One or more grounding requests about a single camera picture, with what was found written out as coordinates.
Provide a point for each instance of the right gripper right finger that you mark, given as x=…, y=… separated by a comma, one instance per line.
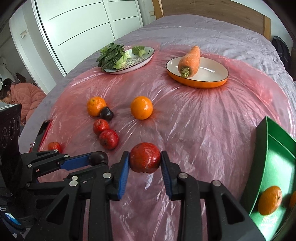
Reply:
x=226, y=218

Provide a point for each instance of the dark plum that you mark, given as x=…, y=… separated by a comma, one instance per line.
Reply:
x=106, y=114
x=97, y=158

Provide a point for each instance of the small red apple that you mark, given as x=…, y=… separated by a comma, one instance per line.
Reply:
x=55, y=146

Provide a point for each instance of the black backpack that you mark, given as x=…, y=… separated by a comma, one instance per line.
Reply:
x=283, y=52

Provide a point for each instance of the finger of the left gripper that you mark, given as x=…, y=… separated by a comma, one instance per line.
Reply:
x=71, y=163
x=43, y=158

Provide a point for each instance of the green rectangular tray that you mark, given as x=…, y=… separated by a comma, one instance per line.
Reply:
x=273, y=165

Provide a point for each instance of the green leafy vegetable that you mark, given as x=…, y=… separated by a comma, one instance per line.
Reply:
x=109, y=55

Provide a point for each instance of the smooth orange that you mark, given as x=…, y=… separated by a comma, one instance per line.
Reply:
x=141, y=108

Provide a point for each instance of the wooden headboard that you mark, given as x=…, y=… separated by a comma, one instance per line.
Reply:
x=227, y=11

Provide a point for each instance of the orange carrot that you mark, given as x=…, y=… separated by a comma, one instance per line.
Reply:
x=190, y=63

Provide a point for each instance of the patterned oval plate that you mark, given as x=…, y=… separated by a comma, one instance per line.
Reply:
x=135, y=58

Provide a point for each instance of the orange oval dish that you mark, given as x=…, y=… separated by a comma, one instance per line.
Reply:
x=211, y=74

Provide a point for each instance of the pink plastic sheet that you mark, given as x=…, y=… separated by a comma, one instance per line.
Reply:
x=210, y=133

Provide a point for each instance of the phone in red case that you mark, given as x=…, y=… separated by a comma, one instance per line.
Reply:
x=35, y=146

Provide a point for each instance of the small orange mandarin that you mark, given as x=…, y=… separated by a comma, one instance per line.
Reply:
x=292, y=200

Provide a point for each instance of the white wardrobe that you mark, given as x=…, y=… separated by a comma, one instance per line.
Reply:
x=73, y=30

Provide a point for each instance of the textured orange mandarin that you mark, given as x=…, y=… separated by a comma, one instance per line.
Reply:
x=95, y=105

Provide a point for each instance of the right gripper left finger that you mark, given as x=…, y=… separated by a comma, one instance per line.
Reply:
x=94, y=187

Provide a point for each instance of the large orange mandarin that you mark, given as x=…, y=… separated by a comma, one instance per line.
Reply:
x=270, y=200

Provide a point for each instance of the person in pink jacket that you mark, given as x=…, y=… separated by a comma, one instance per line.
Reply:
x=26, y=94

